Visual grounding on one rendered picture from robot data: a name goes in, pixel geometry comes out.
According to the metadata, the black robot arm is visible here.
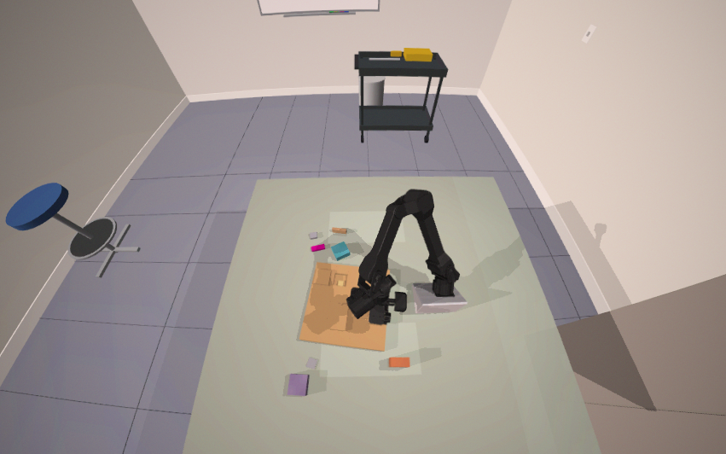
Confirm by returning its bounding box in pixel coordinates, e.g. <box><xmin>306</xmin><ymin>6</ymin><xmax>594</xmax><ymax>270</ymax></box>
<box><xmin>346</xmin><ymin>189</ymin><xmax>460</xmax><ymax>324</ymax></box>

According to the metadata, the teal block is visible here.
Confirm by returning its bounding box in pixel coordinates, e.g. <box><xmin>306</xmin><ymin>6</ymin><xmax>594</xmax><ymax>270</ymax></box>
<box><xmin>331</xmin><ymin>242</ymin><xmax>350</xmax><ymax>261</ymax></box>

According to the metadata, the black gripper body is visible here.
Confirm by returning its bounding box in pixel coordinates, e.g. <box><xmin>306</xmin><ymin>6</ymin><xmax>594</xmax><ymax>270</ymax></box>
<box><xmin>350</xmin><ymin>287</ymin><xmax>407</xmax><ymax>312</ymax></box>

